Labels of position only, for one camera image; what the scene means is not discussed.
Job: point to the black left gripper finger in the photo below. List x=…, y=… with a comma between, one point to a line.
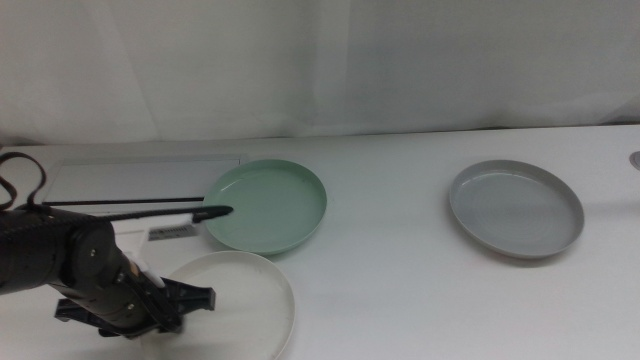
x=197, y=299
x=75, y=315

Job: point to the white shallow bowl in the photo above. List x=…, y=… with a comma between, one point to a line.
x=245, y=305

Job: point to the pale green shallow bowl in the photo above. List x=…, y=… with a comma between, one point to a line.
x=280, y=210

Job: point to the grey shallow bowl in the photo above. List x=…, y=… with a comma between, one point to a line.
x=517, y=210

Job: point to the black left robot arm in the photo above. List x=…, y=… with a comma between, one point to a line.
x=45, y=255

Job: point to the white curtain backdrop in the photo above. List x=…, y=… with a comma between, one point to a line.
x=300, y=65

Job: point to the round grey table grommet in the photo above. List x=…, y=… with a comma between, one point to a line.
x=636, y=161

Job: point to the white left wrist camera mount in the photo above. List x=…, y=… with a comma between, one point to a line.
x=132, y=240

